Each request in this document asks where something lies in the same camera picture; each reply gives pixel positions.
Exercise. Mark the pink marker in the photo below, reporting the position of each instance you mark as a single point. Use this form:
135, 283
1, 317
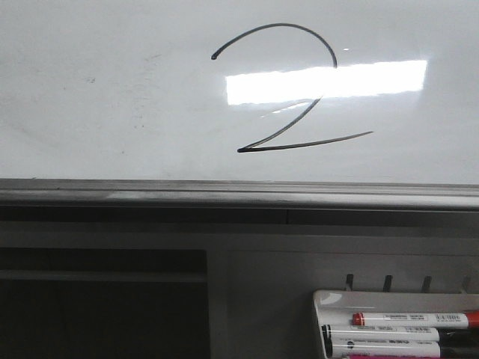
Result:
403, 357

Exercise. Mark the white whiteboard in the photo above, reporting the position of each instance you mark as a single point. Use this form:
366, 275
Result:
303, 91

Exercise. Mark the black capped white marker upper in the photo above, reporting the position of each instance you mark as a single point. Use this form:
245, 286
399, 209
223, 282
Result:
351, 332

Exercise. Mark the white marker holder tray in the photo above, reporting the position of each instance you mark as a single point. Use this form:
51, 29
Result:
337, 308

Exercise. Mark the red capped white marker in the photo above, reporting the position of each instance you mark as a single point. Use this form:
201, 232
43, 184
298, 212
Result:
433, 320

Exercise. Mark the grey aluminium whiteboard tray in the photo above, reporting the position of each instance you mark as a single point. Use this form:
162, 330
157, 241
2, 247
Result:
239, 194

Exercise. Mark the black capped white marker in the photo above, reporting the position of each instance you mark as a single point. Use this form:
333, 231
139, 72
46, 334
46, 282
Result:
351, 332
397, 348

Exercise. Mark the black capped white marker lower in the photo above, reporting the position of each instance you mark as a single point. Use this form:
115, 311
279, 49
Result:
397, 348

